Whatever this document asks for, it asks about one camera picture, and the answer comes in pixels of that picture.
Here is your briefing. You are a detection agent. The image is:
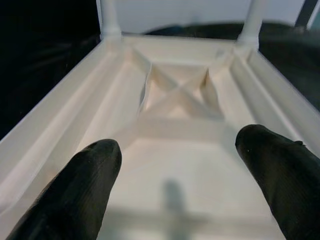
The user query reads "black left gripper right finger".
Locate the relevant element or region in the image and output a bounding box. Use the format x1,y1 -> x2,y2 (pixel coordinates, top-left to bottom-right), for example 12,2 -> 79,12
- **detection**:
235,124 -> 320,240

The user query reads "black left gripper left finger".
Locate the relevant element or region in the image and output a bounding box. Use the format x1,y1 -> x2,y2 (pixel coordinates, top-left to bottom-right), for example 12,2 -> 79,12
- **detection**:
4,139 -> 123,240

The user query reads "white plastic table top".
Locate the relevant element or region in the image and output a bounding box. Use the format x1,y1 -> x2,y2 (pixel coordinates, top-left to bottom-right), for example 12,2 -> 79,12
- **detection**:
0,33 -> 320,240

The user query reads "white plastic table leg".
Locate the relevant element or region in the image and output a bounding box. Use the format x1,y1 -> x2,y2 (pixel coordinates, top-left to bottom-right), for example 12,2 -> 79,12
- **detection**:
236,0 -> 266,50
98,0 -> 123,38

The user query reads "black plastic cover sheet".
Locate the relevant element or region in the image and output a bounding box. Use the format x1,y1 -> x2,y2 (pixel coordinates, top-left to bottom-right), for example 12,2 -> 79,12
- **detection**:
0,21 -> 320,141

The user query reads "black wall post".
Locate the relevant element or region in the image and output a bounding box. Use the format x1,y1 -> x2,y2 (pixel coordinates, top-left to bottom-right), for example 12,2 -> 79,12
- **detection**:
294,0 -> 316,27

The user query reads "teal glass wall panel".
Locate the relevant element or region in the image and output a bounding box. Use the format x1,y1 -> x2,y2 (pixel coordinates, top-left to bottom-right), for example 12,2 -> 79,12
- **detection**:
309,0 -> 320,30

